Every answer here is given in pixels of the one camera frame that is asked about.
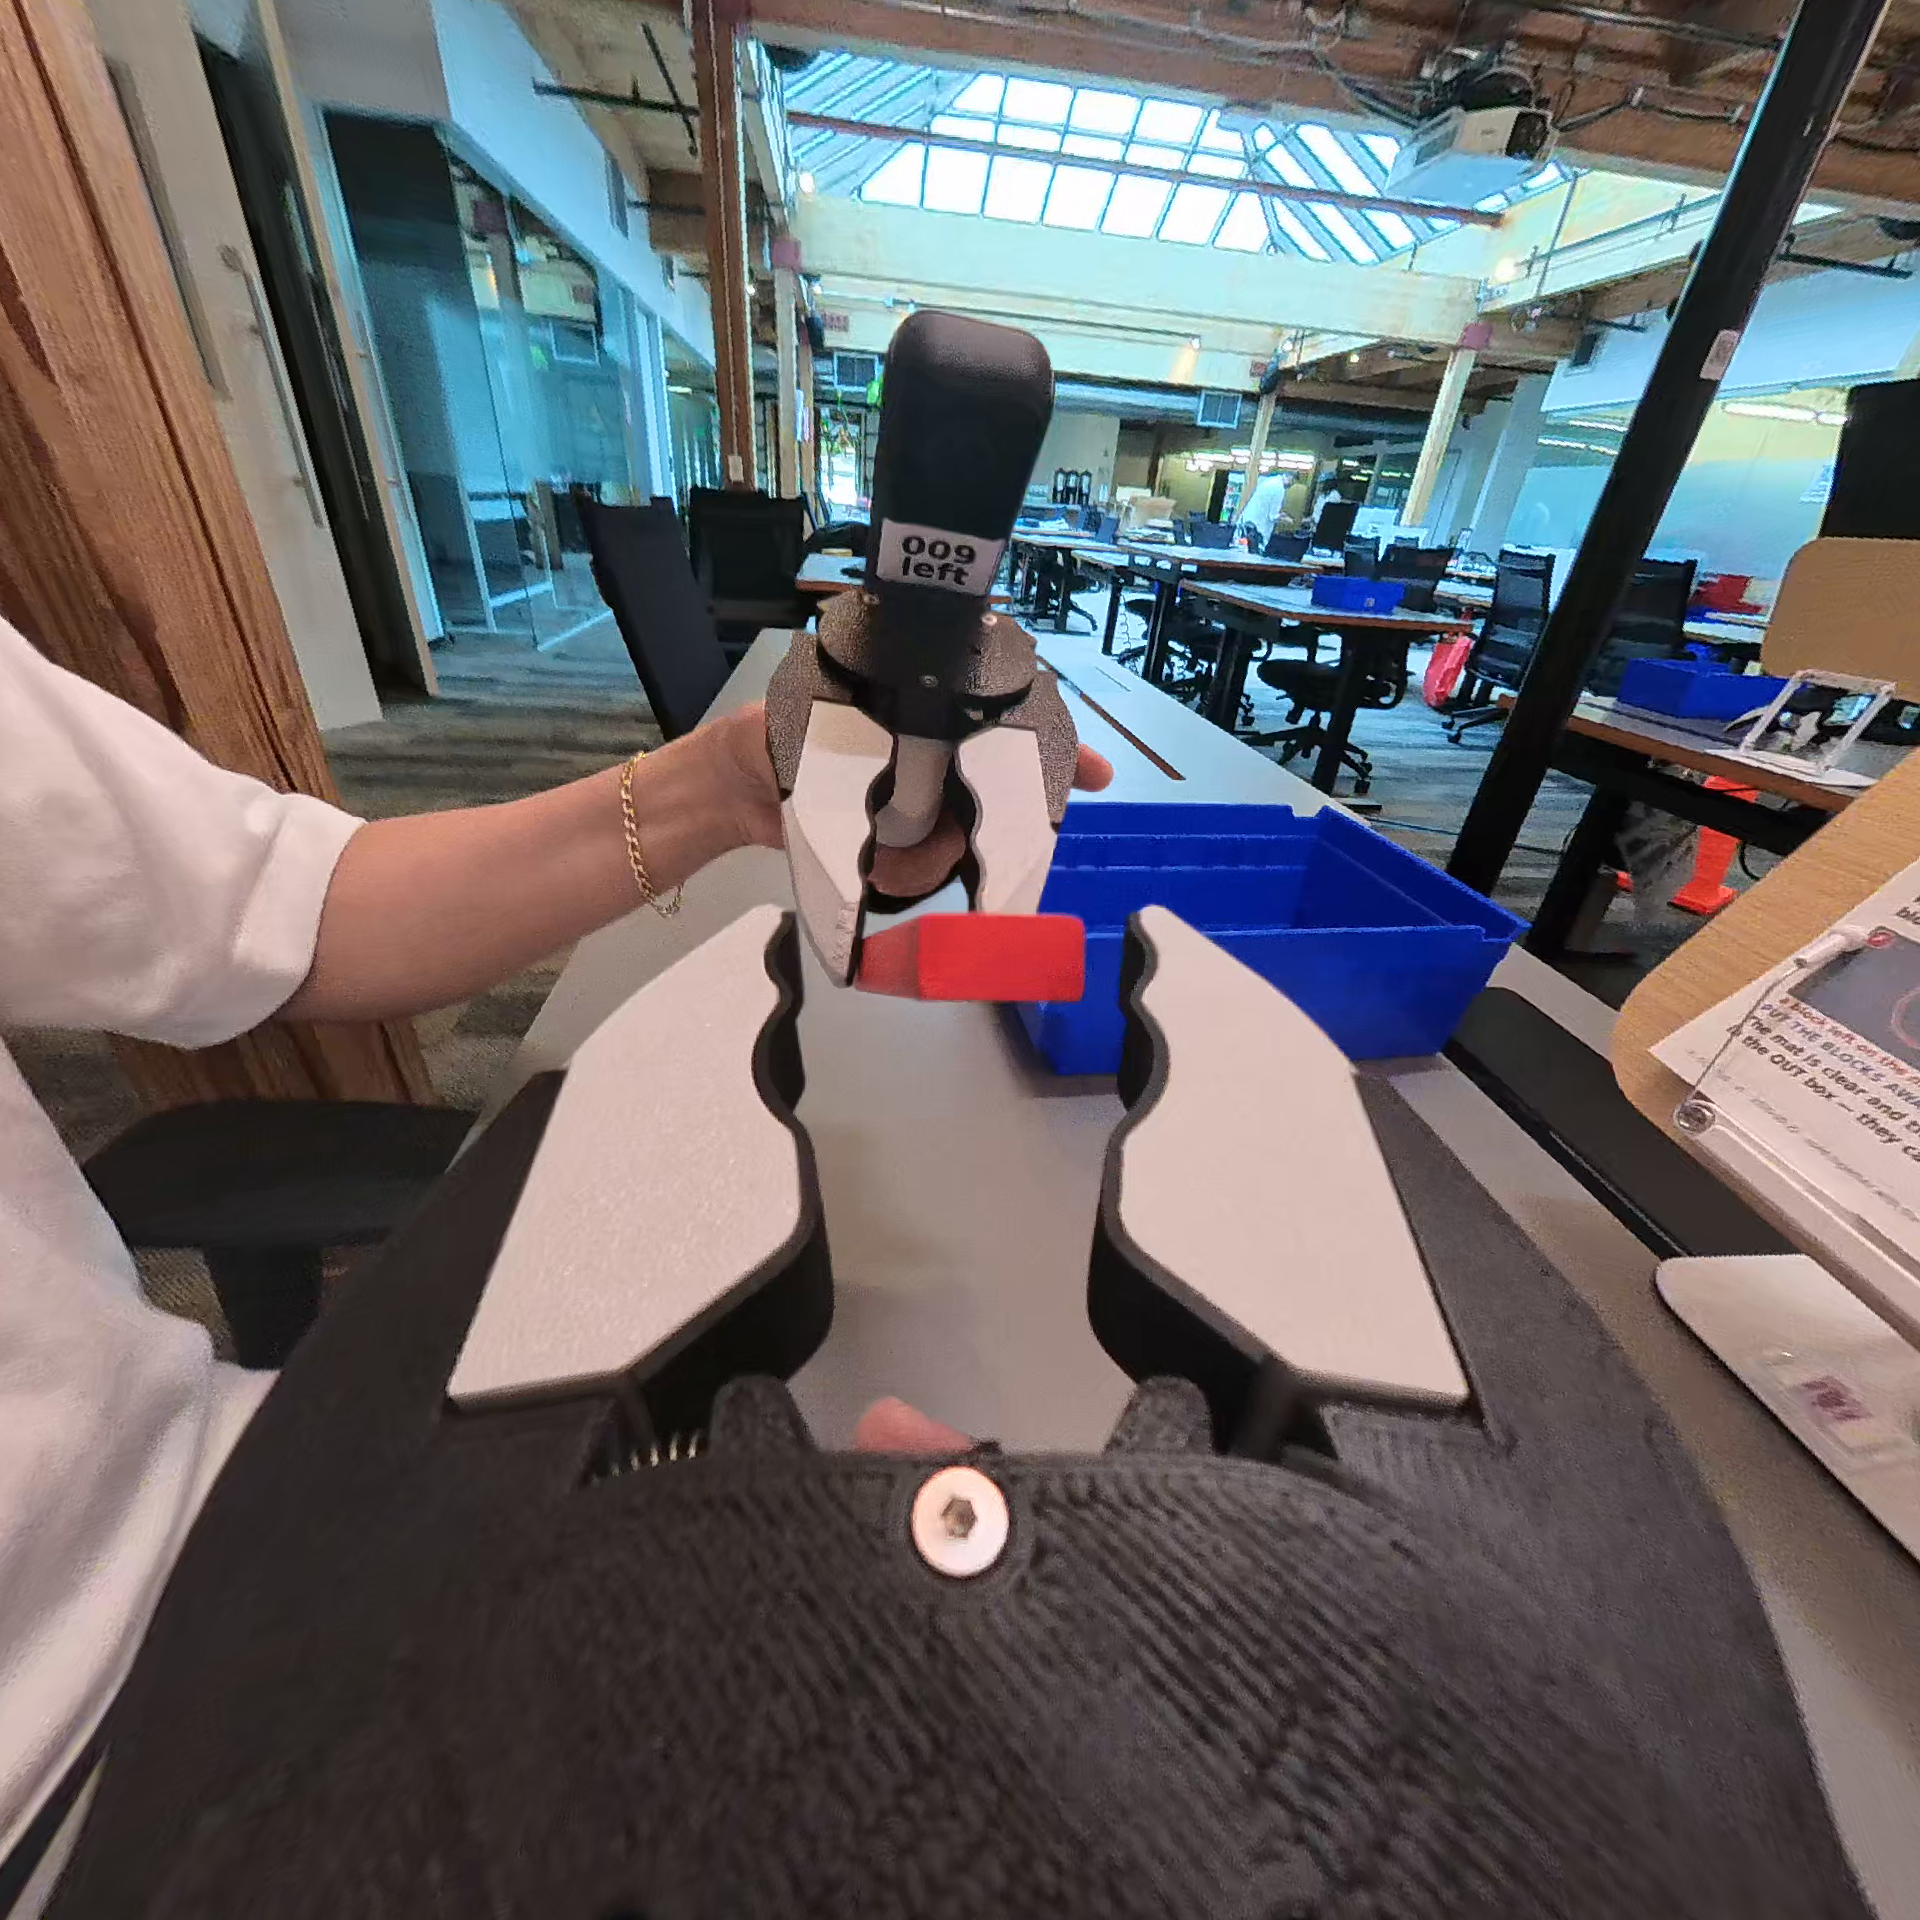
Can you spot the black support pole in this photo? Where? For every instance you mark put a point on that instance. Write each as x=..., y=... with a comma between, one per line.
x=1680, y=451

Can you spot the wooden door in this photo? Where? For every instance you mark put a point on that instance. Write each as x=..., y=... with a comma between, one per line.
x=90, y=374

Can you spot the black office chair armrest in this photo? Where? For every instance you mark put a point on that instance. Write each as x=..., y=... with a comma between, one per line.
x=285, y=1170

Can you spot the instruction sheet on stand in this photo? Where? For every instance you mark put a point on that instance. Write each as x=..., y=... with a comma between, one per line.
x=1785, y=871

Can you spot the beige desk partition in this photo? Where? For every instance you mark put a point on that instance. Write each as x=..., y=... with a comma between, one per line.
x=1844, y=614

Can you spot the ceiling projector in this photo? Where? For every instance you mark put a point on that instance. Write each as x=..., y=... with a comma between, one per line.
x=1462, y=150

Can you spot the black office chair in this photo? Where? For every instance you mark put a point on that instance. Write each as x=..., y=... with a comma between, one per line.
x=750, y=554
x=1643, y=623
x=1508, y=630
x=652, y=601

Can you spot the blue plastic bin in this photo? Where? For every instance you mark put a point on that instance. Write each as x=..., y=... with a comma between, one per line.
x=1290, y=931

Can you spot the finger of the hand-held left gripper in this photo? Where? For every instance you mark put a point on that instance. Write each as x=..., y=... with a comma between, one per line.
x=829, y=840
x=1017, y=825

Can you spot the clear acrylic holder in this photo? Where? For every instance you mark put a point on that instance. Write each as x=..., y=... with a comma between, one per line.
x=1808, y=713

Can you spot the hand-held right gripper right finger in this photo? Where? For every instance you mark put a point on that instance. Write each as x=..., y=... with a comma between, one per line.
x=1274, y=1200

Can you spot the small blue background bin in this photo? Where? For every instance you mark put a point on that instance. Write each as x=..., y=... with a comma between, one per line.
x=1695, y=687
x=1358, y=595

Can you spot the person's left hand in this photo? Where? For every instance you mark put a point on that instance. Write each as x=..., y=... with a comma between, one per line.
x=746, y=780

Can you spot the printed instruction sheet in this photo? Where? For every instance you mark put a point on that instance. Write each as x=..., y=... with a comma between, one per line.
x=1822, y=1035

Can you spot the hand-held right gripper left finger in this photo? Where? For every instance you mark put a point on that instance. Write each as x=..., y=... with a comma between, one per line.
x=644, y=1185

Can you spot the red bag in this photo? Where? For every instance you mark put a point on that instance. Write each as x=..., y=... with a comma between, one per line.
x=1443, y=669

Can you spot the red wooden block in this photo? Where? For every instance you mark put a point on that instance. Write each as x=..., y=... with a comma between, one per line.
x=982, y=956

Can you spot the white stand base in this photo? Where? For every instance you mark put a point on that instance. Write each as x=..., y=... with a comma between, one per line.
x=1785, y=1350

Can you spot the person's right hand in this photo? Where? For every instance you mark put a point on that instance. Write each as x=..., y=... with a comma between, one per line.
x=908, y=1428

